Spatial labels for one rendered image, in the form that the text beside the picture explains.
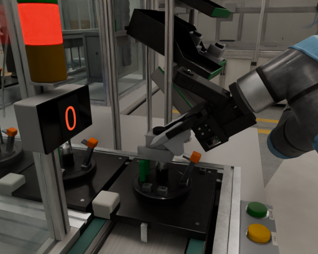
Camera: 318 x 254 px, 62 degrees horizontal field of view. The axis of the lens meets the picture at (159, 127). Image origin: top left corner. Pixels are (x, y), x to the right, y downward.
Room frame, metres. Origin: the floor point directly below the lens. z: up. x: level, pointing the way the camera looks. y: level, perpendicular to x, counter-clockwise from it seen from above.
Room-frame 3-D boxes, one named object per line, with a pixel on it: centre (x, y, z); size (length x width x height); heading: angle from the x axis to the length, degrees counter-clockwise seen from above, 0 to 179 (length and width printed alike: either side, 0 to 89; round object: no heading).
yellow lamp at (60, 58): (0.39, 0.16, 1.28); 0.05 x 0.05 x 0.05
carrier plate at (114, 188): (0.53, -0.01, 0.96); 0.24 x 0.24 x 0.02; 73
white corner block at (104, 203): (0.47, 0.11, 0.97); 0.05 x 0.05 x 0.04; 73
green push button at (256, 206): (0.46, -0.21, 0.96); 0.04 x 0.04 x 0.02
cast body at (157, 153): (0.54, 0.01, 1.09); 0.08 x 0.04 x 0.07; 73
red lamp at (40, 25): (0.39, 0.16, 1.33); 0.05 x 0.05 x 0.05
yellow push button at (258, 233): (0.39, -0.19, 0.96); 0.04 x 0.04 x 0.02
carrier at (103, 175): (0.61, 0.24, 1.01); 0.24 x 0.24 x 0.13; 73
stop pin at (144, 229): (0.41, 0.03, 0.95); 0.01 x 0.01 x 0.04; 73
